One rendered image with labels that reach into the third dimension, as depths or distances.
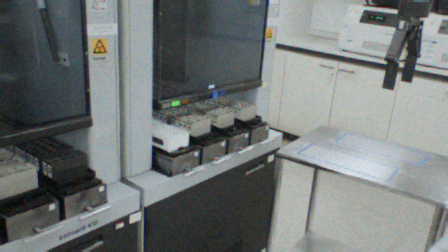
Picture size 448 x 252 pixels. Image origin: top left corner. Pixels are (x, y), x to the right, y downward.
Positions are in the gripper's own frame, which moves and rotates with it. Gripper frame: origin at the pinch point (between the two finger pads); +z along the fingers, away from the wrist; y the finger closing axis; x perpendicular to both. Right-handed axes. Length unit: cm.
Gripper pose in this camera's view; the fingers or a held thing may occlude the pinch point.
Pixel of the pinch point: (398, 81)
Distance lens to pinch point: 124.2
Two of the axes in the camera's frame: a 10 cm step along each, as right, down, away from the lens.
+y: 6.0, -2.3, 7.7
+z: -0.9, 9.3, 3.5
